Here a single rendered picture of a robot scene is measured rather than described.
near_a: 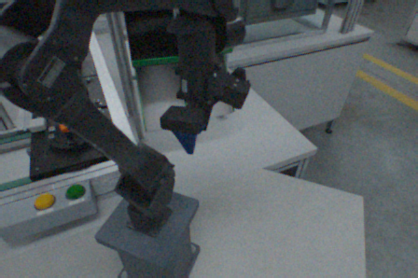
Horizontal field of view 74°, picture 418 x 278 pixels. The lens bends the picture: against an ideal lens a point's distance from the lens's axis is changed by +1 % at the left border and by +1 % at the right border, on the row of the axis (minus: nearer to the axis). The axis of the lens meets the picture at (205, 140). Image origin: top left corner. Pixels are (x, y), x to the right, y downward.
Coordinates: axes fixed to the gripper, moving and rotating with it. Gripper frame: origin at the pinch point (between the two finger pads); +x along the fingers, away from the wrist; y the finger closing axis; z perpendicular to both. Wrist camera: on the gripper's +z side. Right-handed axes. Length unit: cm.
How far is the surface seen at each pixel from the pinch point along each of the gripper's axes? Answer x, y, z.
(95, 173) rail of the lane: 22.8, 5.1, -30.4
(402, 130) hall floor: 97, 203, 123
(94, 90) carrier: 16, 41, -54
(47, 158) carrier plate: 21, 5, -46
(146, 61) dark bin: -3.9, 20.8, -19.9
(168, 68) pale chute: 2.8, 35.3, -20.5
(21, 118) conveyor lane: 20, 19, -68
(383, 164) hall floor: 103, 153, 98
